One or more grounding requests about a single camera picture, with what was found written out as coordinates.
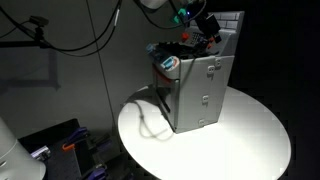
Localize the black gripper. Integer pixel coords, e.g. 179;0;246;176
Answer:
194;13;223;45

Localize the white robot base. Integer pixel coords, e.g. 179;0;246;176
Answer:
0;116;47;180

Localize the black stove burner grate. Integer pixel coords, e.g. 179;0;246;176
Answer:
173;46;221;62
155;41;198;55

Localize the grey toy stove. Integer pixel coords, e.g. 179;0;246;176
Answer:
145;10;246;134

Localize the purple clamp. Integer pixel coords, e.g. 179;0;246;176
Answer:
65;126;92;145
82;166;108;180

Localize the black stand bar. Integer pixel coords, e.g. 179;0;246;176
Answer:
0;39;51;50

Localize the black tool tray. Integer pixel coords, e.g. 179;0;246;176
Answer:
18;118;116;180

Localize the silver metal part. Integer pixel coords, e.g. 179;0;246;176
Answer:
30;145;52;163

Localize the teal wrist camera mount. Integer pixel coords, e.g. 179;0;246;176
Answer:
172;7;190;25

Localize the blue dial with orange ring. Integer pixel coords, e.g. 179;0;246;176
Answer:
160;55;178;72

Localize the thick black cable with tag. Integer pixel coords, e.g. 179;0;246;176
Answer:
0;0;124;58

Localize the black camera on stand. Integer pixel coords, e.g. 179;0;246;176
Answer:
28;15;50;38

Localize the orange clamp handle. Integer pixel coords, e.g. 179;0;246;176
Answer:
61;143;76;152

